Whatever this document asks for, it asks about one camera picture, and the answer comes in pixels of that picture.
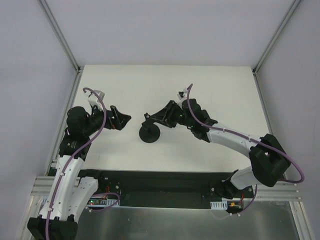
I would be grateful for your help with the aluminium corner post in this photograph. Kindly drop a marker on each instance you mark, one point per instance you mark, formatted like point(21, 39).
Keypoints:
point(293, 7)
point(59, 34)

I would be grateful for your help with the white cable duct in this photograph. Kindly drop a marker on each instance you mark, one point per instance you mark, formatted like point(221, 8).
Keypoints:
point(219, 205)
point(99, 202)

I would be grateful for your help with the right aluminium corner post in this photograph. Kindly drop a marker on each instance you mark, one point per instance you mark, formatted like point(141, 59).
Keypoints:
point(293, 7)

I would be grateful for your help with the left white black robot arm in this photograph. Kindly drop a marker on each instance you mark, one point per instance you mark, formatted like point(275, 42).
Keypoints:
point(58, 219)

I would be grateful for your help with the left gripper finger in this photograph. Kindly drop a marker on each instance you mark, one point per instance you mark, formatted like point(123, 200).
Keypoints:
point(122, 120)
point(114, 112)

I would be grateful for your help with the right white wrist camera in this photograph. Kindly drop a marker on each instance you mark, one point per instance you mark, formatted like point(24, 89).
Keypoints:
point(182, 95)

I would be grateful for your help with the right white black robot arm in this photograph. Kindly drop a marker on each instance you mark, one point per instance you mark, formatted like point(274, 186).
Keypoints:
point(267, 165)

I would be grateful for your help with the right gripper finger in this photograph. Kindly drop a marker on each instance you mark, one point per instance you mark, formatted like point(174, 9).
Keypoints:
point(172, 109)
point(160, 117)

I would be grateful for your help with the right white cable duct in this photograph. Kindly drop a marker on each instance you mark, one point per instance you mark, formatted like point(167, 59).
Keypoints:
point(219, 205)

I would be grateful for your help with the left white cable duct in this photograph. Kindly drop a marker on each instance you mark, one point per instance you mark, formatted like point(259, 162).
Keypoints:
point(99, 202)

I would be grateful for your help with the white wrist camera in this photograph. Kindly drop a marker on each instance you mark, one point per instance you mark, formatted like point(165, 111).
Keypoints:
point(94, 99)
point(182, 95)

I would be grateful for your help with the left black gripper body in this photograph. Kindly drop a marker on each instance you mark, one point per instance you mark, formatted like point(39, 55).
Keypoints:
point(114, 117)

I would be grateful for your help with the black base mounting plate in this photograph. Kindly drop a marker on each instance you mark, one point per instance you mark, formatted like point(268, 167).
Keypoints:
point(159, 189)

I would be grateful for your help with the black round-base phone stand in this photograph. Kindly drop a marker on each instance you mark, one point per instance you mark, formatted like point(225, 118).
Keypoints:
point(149, 133)

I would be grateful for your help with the left aluminium corner post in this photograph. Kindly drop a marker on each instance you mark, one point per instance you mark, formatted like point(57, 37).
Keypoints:
point(59, 34)

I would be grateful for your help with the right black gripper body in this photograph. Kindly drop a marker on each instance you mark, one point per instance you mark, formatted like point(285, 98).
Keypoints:
point(172, 113)

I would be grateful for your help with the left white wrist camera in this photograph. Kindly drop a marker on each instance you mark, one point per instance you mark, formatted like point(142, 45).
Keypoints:
point(94, 99)

